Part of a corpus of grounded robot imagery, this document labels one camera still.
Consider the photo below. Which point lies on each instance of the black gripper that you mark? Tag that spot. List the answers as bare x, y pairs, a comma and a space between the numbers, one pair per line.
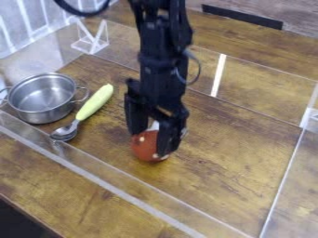
154, 96

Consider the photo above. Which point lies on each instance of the red white plush mushroom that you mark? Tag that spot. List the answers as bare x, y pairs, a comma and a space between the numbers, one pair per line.
143, 144

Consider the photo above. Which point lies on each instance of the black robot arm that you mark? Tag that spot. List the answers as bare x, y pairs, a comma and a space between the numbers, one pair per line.
163, 29

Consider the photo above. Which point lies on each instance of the silver metal pot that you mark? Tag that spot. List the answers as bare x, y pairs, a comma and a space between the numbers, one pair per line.
44, 97

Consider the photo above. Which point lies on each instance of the clear acrylic triangle stand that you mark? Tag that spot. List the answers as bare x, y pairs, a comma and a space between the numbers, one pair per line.
90, 44

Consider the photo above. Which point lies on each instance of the clear acrylic front barrier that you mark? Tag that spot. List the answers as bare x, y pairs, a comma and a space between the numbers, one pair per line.
175, 212

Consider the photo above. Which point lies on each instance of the black strip on table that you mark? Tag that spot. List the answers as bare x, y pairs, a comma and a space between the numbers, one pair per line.
235, 15

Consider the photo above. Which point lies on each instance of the spoon with green handle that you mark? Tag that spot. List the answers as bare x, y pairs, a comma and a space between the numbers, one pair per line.
67, 132

